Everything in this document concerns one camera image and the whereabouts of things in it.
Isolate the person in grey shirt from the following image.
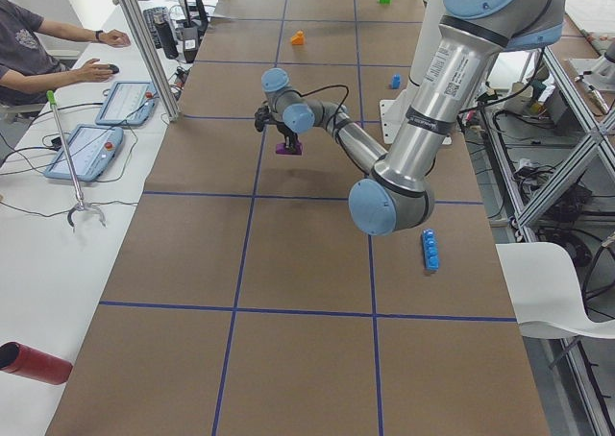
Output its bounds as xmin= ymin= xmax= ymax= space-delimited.
xmin=1 ymin=0 xmax=105 ymax=106

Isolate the teach pendant far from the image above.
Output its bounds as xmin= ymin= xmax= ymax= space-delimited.
xmin=95 ymin=81 xmax=158 ymax=126

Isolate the black keyboard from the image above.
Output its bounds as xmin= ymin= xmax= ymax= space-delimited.
xmin=142 ymin=5 xmax=170 ymax=50

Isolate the red cardboard tube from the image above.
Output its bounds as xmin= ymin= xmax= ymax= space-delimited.
xmin=1 ymin=342 xmax=73 ymax=385

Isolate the white chair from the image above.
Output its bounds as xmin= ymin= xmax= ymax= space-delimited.
xmin=496 ymin=242 xmax=614 ymax=340

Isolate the small blue block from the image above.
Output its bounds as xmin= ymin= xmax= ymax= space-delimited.
xmin=389 ymin=74 xmax=402 ymax=89

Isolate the aluminium frame post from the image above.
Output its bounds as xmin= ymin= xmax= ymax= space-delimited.
xmin=119 ymin=0 xmax=180 ymax=122

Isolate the person left hand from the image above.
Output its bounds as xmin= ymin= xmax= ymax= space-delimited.
xmin=98 ymin=29 xmax=131 ymax=48

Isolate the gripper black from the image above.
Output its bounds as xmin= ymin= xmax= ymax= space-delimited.
xmin=254 ymin=102 xmax=297 ymax=152

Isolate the orange trapezoid block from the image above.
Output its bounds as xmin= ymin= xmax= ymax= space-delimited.
xmin=290 ymin=31 xmax=306 ymax=46

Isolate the purple trapezoid block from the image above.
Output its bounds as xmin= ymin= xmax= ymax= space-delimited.
xmin=275 ymin=142 xmax=303 ymax=156

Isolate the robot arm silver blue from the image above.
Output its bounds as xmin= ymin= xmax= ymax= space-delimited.
xmin=255 ymin=0 xmax=565 ymax=235

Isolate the reacher grabber tool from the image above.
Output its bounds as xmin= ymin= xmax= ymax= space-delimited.
xmin=46 ymin=90 xmax=107 ymax=230

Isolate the teach pendant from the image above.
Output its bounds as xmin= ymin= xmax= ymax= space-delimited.
xmin=67 ymin=124 xmax=124 ymax=182
xmin=95 ymin=81 xmax=158 ymax=126

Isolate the long blue block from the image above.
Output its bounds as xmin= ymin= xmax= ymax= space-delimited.
xmin=421 ymin=229 xmax=440 ymax=272

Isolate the brown paper table cover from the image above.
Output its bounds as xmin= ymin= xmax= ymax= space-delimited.
xmin=48 ymin=0 xmax=549 ymax=435

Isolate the teach pendant near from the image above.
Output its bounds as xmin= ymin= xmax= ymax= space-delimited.
xmin=67 ymin=124 xmax=124 ymax=182

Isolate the person right hand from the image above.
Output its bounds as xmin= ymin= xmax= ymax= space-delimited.
xmin=75 ymin=59 xmax=114 ymax=83

